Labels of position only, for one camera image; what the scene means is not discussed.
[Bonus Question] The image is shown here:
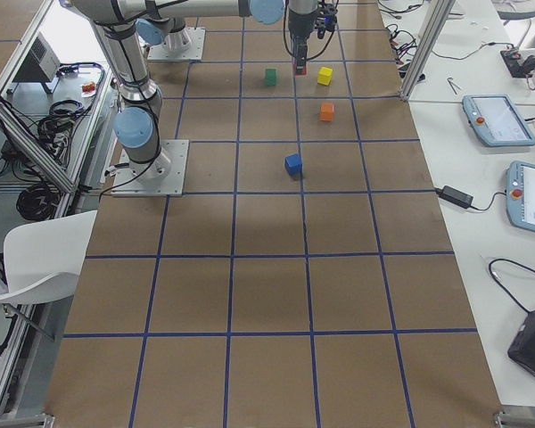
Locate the blue wooden block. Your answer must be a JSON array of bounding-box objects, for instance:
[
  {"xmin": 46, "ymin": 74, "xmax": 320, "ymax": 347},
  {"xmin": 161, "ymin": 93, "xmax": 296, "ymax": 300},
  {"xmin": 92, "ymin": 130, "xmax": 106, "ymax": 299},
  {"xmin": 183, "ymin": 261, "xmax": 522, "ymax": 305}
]
[{"xmin": 284, "ymin": 153, "xmax": 303, "ymax": 177}]

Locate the black power adapter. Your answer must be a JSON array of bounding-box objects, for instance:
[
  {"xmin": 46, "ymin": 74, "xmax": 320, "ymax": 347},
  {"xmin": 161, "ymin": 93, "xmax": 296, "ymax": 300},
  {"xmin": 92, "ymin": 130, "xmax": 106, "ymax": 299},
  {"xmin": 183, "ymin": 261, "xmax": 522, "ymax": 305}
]
[{"xmin": 435, "ymin": 185, "xmax": 473, "ymax": 209}]

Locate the red wooden block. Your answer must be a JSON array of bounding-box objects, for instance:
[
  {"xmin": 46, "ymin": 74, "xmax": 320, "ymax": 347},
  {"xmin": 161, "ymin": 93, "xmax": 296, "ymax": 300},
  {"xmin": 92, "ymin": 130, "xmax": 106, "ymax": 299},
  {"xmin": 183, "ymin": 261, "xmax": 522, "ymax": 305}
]
[{"xmin": 294, "ymin": 66, "xmax": 307, "ymax": 77}]

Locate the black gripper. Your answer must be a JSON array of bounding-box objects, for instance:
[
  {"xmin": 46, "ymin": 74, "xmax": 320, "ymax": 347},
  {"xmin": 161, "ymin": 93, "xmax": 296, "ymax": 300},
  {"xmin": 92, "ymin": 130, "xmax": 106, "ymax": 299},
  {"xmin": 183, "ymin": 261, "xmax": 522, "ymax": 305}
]
[{"xmin": 288, "ymin": 11, "xmax": 317, "ymax": 71}]

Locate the green wooden block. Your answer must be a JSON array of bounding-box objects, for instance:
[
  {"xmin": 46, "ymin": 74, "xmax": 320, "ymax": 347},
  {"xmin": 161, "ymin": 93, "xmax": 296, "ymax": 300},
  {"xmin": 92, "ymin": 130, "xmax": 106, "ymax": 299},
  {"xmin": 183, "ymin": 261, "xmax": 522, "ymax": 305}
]
[{"xmin": 264, "ymin": 68, "xmax": 277, "ymax": 86}]

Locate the far teach pendant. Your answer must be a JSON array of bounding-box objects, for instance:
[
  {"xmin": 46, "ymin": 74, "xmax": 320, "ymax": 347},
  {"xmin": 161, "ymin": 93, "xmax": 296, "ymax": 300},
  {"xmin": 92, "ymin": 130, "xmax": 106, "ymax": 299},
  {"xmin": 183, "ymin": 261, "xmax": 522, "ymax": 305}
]
[{"xmin": 462, "ymin": 95, "xmax": 535, "ymax": 147}]

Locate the yellow wooden block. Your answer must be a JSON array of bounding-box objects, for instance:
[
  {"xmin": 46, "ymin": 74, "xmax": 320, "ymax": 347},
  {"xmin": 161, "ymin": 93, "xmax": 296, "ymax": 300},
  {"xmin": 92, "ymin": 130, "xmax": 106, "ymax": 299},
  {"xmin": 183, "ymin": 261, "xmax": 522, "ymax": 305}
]
[{"xmin": 317, "ymin": 67, "xmax": 333, "ymax": 86}]

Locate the white chair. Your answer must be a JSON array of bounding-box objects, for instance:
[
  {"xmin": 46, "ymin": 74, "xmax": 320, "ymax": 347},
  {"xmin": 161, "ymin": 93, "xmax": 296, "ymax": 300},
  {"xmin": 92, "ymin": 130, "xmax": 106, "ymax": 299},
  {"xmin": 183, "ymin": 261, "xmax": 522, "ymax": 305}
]
[{"xmin": 0, "ymin": 210, "xmax": 97, "ymax": 305}]

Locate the orange wooden block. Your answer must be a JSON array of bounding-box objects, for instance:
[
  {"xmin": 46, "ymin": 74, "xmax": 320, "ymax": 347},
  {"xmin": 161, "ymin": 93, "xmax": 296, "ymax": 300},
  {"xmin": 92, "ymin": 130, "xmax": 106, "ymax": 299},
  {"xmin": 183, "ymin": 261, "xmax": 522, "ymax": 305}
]
[{"xmin": 319, "ymin": 103, "xmax": 335, "ymax": 122}]

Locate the black cable bundle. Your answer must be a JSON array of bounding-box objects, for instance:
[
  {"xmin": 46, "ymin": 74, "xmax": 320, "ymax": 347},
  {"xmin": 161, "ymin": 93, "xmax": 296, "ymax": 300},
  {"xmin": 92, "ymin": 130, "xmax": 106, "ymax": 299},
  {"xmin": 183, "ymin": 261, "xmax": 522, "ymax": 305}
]
[{"xmin": 16, "ymin": 185, "xmax": 60, "ymax": 220}]

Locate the grey control box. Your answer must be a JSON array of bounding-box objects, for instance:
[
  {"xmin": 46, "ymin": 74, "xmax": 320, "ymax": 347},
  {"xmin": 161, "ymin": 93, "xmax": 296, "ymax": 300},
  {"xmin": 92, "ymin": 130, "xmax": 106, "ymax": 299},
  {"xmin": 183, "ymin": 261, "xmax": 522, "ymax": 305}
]
[{"xmin": 13, "ymin": 32, "xmax": 62, "ymax": 94}]

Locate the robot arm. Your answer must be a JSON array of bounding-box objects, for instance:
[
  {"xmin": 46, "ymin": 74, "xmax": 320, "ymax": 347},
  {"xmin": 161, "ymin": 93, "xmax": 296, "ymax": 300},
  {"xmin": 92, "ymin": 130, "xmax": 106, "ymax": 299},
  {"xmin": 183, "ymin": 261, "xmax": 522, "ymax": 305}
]
[
  {"xmin": 71, "ymin": 1, "xmax": 251, "ymax": 183},
  {"xmin": 136, "ymin": 1, "xmax": 321, "ymax": 75}
]

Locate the aluminium frame post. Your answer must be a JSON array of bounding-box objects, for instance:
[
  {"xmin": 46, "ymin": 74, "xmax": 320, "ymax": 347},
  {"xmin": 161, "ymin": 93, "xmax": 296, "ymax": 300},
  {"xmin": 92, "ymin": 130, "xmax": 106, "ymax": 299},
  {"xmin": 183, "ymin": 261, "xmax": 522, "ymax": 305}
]
[{"xmin": 399, "ymin": 0, "xmax": 455, "ymax": 101}]

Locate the teach pendant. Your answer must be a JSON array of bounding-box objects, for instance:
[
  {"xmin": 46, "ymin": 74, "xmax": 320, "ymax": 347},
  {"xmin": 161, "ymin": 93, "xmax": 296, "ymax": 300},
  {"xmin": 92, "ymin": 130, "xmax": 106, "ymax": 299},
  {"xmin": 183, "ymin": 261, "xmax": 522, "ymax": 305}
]
[
  {"xmin": 506, "ymin": 160, "xmax": 535, "ymax": 232},
  {"xmin": 462, "ymin": 95, "xmax": 535, "ymax": 147}
]

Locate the near teach pendant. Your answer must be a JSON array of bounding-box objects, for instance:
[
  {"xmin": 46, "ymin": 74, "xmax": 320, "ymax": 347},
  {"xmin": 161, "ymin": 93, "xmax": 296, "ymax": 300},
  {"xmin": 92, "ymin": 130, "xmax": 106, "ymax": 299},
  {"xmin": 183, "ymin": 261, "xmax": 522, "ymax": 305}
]
[{"xmin": 506, "ymin": 160, "xmax": 535, "ymax": 232}]

